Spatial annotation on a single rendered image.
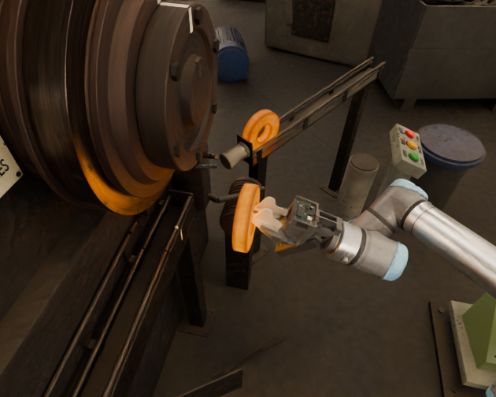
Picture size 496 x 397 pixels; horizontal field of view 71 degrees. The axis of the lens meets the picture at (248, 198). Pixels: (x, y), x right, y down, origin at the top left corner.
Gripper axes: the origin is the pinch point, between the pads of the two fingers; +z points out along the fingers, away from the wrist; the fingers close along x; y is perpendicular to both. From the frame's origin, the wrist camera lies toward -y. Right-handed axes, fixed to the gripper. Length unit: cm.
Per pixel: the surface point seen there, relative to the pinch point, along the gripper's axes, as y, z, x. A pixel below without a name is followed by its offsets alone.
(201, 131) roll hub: 13.5, 15.3, -3.8
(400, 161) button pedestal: -9, -50, -59
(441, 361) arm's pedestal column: -57, -97, -14
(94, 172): 18.8, 24.9, 19.9
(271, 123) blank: -10, 0, -52
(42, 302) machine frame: -5.9, 28.8, 30.8
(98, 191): 15.8, 24.0, 20.7
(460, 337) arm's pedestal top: -46, -98, -20
